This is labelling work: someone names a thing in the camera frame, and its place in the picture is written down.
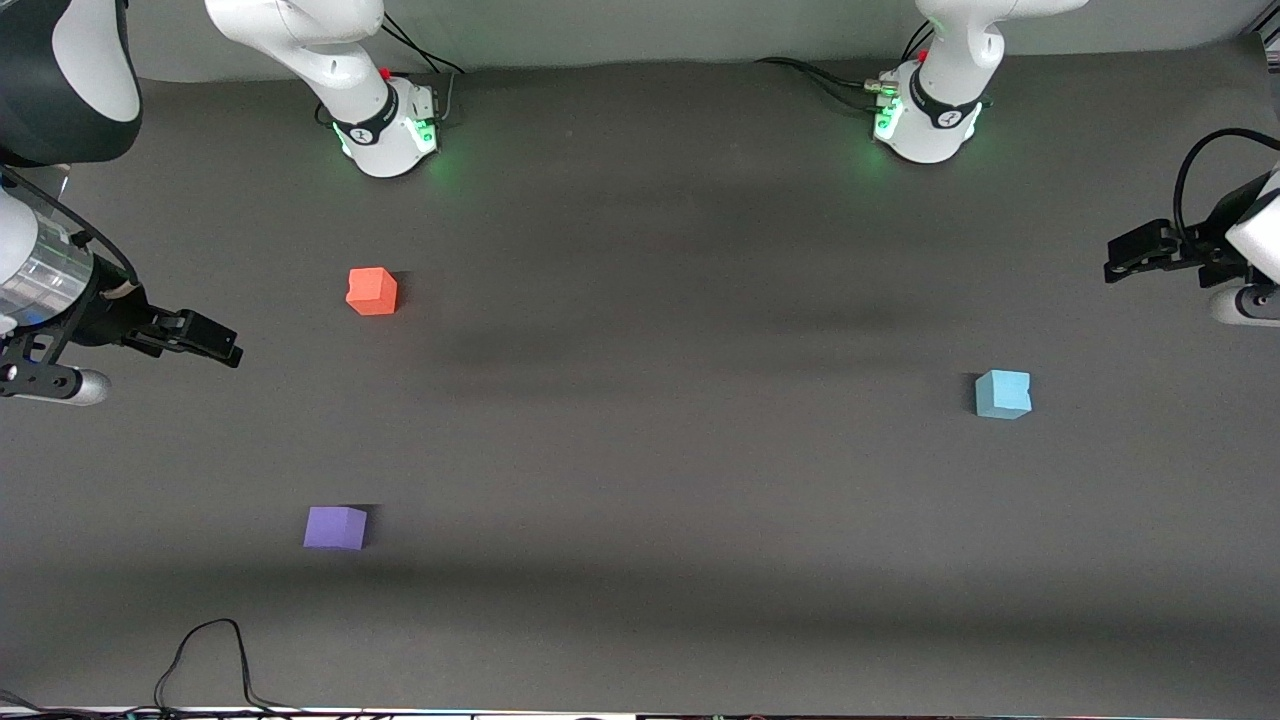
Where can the dark grey table mat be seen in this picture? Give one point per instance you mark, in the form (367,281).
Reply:
(650,480)

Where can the orange foam block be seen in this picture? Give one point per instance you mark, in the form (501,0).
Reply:
(371,291)

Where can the light blue foam block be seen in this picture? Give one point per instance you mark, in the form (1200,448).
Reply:
(1002,394)

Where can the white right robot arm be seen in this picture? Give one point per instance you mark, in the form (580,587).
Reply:
(390,130)

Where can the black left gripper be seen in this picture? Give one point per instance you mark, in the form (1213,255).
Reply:
(1196,251)

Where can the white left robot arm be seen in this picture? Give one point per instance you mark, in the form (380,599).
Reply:
(935,125)

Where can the purple foam block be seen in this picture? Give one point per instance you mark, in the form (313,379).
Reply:
(334,528)

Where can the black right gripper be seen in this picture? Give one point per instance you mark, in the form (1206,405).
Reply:
(112,317)

